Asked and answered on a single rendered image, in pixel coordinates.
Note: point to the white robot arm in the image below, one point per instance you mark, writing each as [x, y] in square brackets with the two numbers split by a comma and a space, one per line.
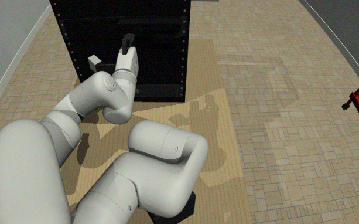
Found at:
[157, 175]

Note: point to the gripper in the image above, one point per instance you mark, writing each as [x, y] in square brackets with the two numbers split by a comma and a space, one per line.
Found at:
[127, 61]

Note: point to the black server rack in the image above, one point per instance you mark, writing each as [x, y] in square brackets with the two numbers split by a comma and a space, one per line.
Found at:
[162, 56]

